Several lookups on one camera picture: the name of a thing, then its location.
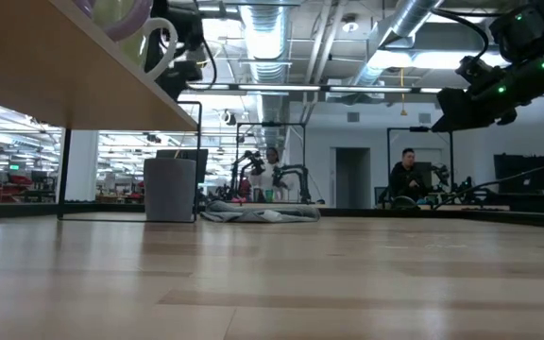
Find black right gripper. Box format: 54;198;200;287
454;55;507;96

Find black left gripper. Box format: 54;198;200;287
151;0;206;62

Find purple mug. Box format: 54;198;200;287
72;0;154;43

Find pale green mug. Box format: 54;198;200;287
91;0;179;81

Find blue-grey mug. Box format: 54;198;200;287
143;157;198;223

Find yellow hanging pendant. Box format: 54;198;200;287
398;68;408;117

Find black background cabinet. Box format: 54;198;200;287
492;152;544;214

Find ceiling light strip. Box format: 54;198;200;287
186;83;443;94

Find person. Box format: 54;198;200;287
388;147;433;209
247;146;297;203

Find light wooden tray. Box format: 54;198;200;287
0;0;203;224

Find grey doorway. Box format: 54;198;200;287
334;146;372;210

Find white pillar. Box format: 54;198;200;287
63;129;99;203

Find grey folded cloth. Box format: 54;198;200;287
199;199;322;224

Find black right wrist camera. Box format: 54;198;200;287
431;87;519;134

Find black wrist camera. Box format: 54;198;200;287
431;87;519;134
155;59;204;102

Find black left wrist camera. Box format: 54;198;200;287
155;59;204;102

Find silver ribbed ventilation duct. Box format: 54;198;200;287
238;0;295;147

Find black background station frame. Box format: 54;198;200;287
385;126;455;204
235;121;308;204

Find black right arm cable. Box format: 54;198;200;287
434;158;544;209

